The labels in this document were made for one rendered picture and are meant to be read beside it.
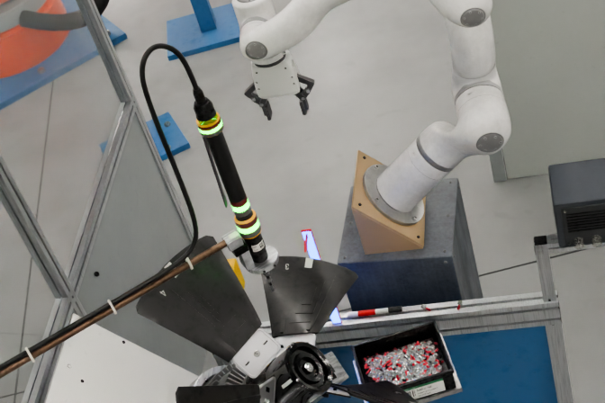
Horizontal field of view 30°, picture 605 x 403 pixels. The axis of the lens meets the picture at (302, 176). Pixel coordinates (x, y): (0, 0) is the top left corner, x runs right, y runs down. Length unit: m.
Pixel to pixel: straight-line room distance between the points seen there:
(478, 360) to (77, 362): 1.11
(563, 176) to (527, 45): 1.57
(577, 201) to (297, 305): 0.65
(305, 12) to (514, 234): 2.03
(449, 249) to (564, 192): 0.46
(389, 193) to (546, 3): 1.33
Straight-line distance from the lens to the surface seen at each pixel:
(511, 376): 3.05
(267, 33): 2.38
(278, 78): 2.54
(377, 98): 5.02
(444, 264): 2.90
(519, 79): 4.17
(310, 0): 2.40
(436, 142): 2.76
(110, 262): 3.35
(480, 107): 2.68
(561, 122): 4.30
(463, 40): 2.55
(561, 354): 2.97
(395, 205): 2.89
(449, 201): 3.02
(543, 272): 2.75
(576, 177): 2.56
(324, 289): 2.52
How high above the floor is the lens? 2.94
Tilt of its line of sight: 39 degrees down
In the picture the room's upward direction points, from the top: 18 degrees counter-clockwise
